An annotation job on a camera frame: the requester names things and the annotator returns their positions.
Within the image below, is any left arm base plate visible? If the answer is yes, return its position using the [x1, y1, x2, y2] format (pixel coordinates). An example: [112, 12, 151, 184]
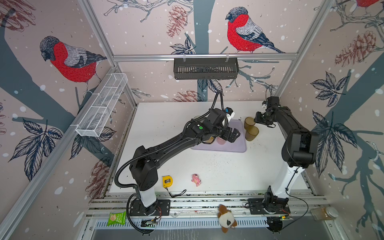
[129, 200, 171, 217]

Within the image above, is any lavender plastic tray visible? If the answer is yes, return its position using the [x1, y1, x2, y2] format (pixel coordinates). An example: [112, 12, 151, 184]
[191, 120, 247, 153]

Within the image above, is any green snack packet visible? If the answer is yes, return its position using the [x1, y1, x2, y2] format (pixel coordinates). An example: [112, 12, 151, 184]
[107, 212, 127, 227]

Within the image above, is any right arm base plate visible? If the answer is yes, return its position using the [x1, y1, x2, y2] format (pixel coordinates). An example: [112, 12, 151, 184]
[247, 198, 291, 216]

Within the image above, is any black hanging wall basket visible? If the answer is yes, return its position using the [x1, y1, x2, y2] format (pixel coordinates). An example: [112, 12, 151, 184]
[174, 58, 239, 80]

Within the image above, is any brown textured cup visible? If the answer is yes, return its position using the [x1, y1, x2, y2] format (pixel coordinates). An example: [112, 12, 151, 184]
[244, 117, 256, 130]
[245, 126, 260, 142]

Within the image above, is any yellow tape measure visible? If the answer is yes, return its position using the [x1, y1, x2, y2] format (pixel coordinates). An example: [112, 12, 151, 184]
[162, 176, 173, 189]

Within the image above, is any yellow plastic cup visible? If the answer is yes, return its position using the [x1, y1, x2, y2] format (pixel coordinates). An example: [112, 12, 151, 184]
[203, 137, 215, 144]

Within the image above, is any clear plastic jar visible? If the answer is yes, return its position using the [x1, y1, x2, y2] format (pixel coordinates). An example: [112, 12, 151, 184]
[311, 207, 339, 221]

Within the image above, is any brown white plush toy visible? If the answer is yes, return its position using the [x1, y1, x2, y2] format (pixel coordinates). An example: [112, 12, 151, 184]
[218, 205, 238, 233]

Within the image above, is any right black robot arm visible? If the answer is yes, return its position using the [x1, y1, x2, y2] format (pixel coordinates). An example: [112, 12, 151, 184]
[254, 95, 319, 214]

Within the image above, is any pink plastic cup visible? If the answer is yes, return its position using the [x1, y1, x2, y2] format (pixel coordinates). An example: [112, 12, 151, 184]
[216, 138, 226, 145]

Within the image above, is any small pink toy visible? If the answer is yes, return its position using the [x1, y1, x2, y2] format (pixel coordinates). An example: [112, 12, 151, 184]
[192, 174, 201, 187]

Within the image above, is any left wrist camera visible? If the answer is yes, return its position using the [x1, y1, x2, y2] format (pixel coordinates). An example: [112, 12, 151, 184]
[225, 107, 235, 122]

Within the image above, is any white wire mesh basket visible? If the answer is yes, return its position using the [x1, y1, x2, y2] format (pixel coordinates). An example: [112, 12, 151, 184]
[76, 73, 128, 137]

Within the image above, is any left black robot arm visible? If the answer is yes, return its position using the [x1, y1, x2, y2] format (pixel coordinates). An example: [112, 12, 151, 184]
[114, 104, 240, 235]

